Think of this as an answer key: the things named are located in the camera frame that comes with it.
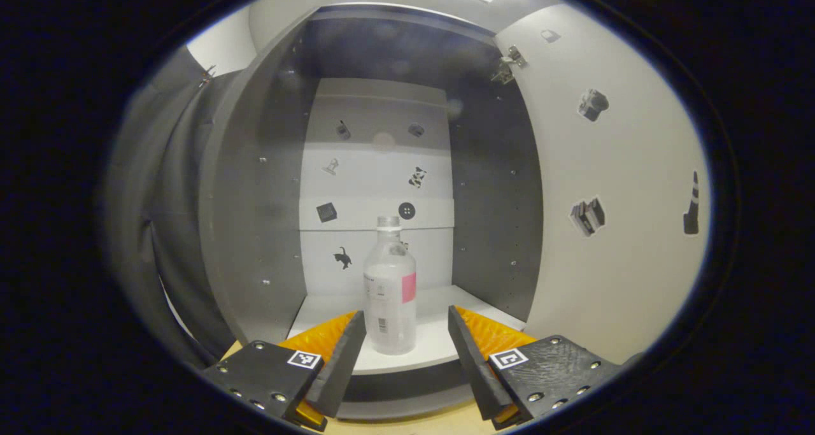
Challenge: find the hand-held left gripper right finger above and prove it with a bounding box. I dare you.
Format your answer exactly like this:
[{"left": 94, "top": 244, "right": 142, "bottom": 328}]
[{"left": 448, "top": 305, "right": 623, "bottom": 431}]

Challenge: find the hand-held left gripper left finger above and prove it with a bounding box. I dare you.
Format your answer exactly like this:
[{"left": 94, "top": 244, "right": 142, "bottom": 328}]
[{"left": 202, "top": 310, "right": 368, "bottom": 432}]

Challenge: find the clear plastic bottle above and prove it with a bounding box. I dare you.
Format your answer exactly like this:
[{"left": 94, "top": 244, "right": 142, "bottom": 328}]
[{"left": 363, "top": 216, "right": 418, "bottom": 355}]

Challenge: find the grey cabinet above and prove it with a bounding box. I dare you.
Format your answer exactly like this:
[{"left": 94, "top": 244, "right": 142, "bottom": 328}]
[{"left": 197, "top": 2, "right": 545, "bottom": 420}]

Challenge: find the metal door hinge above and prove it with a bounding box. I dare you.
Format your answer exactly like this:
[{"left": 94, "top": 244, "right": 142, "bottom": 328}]
[{"left": 490, "top": 45, "right": 528, "bottom": 84}]

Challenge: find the black backdrop cloth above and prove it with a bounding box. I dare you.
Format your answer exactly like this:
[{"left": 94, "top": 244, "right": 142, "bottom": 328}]
[{"left": 102, "top": 46, "right": 249, "bottom": 369}]

